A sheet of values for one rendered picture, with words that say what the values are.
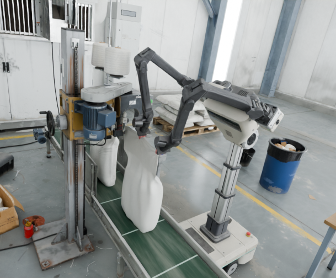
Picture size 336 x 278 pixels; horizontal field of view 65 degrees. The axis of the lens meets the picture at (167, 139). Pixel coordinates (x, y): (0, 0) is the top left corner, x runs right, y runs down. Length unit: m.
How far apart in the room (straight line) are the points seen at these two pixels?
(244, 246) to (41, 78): 3.73
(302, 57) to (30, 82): 8.26
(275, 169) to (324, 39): 6.75
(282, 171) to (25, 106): 3.90
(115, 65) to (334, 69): 8.49
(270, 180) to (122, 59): 2.71
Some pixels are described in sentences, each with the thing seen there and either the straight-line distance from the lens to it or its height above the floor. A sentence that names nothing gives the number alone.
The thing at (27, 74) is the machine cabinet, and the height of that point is 0.91.
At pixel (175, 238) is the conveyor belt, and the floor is 0.38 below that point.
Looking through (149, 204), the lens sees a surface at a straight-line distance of 1.96.
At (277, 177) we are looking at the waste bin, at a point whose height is 0.24.
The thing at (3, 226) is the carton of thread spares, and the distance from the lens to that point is 2.81.
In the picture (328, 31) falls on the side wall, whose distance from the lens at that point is 9.92.
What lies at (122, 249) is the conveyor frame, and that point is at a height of 0.32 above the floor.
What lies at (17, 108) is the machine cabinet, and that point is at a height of 0.39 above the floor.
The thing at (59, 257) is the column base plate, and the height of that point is 0.02.
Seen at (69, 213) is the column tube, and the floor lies 0.34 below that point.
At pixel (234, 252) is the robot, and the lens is 2.39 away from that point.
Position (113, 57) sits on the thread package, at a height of 1.63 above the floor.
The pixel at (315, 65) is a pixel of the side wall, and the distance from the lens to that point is 9.95.
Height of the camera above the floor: 1.85
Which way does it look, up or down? 23 degrees down
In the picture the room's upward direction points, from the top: 8 degrees clockwise
